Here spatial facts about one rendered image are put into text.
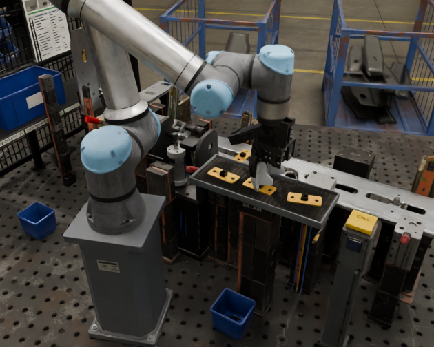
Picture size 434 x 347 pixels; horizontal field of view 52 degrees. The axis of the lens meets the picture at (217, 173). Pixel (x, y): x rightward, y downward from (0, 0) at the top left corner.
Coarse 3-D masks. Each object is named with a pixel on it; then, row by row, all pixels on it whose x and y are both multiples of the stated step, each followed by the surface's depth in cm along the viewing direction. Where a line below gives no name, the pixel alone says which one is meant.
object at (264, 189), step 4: (248, 180) 118; (244, 184) 116; (248, 184) 116; (252, 184) 116; (252, 188) 115; (260, 188) 115; (264, 188) 115; (268, 188) 115; (272, 188) 115; (260, 192) 114; (264, 192) 113; (268, 192) 113; (272, 192) 113
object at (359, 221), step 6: (354, 210) 108; (354, 216) 106; (360, 216) 106; (366, 216) 106; (372, 216) 106; (348, 222) 104; (354, 222) 104; (360, 222) 104; (366, 222) 104; (372, 222) 104; (354, 228) 103; (360, 228) 103; (366, 228) 102; (372, 228) 103
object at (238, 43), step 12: (180, 0) 372; (204, 0) 431; (276, 0) 377; (168, 12) 340; (204, 12) 437; (276, 12) 421; (168, 24) 336; (180, 24) 379; (204, 24) 443; (228, 24) 323; (240, 24) 321; (252, 24) 319; (264, 24) 317; (276, 24) 421; (192, 36) 415; (204, 36) 449; (240, 36) 427; (264, 36) 322; (276, 36) 433; (204, 48) 456; (228, 48) 398; (240, 48) 403; (204, 60) 407; (168, 84) 360; (240, 96) 399; (252, 96) 400; (192, 108) 380; (228, 108) 380; (240, 108) 378; (252, 108) 380
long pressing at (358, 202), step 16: (224, 144) 165; (240, 144) 165; (304, 176) 148; (336, 176) 148; (352, 176) 148; (368, 192) 141; (384, 192) 141; (400, 192) 141; (352, 208) 134; (368, 208) 134; (384, 208) 134; (400, 208) 134; (432, 208) 134; (432, 224) 128
